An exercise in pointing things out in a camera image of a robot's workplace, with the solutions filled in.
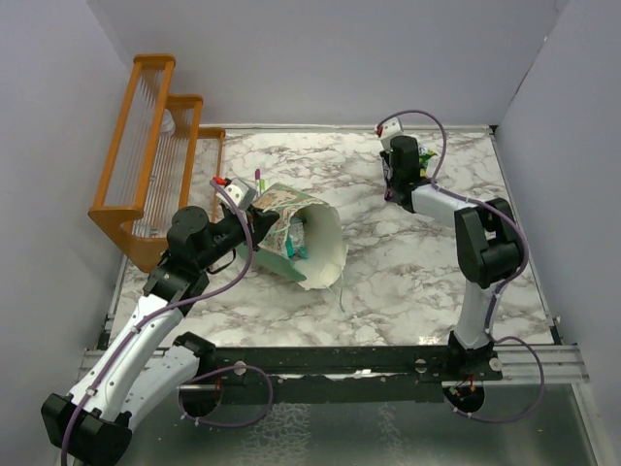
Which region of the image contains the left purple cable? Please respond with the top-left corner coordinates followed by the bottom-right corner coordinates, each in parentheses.
top-left (60, 177), bottom-right (274, 465)

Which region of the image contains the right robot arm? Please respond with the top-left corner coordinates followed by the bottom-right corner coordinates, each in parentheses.
top-left (380, 134), bottom-right (527, 380)

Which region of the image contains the yellow green snack packet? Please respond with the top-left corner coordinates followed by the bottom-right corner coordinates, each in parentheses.
top-left (418, 146), bottom-right (437, 178)

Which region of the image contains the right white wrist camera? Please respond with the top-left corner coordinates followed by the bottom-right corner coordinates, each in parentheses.
top-left (376, 116), bottom-right (405, 150)

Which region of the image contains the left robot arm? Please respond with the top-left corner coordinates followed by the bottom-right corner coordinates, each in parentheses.
top-left (41, 205), bottom-right (279, 465)

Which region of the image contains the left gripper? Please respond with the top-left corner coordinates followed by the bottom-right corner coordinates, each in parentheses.
top-left (197, 203), bottom-right (279, 270)

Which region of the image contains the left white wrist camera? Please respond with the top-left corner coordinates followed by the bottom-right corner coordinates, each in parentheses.
top-left (212, 177), bottom-right (257, 211)

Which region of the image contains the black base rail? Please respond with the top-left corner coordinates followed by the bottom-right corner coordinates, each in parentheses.
top-left (174, 332), bottom-right (502, 406)

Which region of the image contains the green paper bag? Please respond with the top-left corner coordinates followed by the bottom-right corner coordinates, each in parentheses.
top-left (251, 183), bottom-right (348, 308)

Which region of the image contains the green pink pen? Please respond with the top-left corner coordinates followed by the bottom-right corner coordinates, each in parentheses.
top-left (254, 169), bottom-right (265, 196)

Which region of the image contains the purple snack packet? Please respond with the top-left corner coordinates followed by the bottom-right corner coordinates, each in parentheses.
top-left (379, 150), bottom-right (394, 202)

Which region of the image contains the orange wooden rack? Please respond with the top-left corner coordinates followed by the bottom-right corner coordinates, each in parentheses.
top-left (88, 53), bottom-right (226, 273)

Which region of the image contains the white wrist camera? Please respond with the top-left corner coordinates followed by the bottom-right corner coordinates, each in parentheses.
top-left (212, 177), bottom-right (257, 211)
top-left (376, 116), bottom-right (405, 150)

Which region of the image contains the teal snack packet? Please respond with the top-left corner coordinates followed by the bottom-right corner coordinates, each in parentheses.
top-left (285, 217), bottom-right (308, 260)

